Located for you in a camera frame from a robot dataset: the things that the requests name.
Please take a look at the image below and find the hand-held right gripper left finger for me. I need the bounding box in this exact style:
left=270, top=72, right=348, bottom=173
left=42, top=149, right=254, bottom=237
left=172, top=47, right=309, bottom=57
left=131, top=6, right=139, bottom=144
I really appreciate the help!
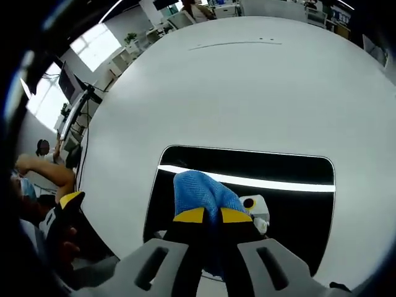
left=74, top=207, right=207, bottom=297

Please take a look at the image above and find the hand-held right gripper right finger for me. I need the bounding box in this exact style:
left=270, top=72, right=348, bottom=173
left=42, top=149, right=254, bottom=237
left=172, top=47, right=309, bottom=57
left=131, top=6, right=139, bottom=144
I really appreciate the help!
left=220, top=207, right=344, bottom=297

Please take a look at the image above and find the blue cleaning cloth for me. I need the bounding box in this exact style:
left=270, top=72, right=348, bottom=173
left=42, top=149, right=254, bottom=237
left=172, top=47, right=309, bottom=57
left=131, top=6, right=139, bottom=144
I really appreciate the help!
left=172, top=170, right=248, bottom=279

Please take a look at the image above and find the person's left hand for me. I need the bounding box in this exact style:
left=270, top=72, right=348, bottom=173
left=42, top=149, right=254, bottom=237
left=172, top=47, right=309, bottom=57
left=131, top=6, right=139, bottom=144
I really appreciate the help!
left=57, top=227, right=82, bottom=272

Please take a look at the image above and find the white bar lamp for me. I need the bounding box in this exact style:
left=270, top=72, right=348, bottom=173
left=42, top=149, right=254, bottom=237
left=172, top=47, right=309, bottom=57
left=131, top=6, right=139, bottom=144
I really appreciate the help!
left=60, top=92, right=88, bottom=142

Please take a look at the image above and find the black monitor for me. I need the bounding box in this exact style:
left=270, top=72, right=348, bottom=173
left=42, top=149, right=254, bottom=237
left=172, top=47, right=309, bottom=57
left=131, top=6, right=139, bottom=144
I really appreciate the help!
left=58, top=61, right=80, bottom=101

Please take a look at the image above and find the white mesh office chair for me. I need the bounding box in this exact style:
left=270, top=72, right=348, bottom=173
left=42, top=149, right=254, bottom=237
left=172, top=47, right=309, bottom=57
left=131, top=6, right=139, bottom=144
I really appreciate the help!
left=304, top=6, right=329, bottom=29
left=166, top=11, right=193, bottom=31

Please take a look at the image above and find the black cable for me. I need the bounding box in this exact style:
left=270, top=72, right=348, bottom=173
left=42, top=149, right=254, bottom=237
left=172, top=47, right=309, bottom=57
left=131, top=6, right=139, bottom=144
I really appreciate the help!
left=74, top=101, right=91, bottom=192

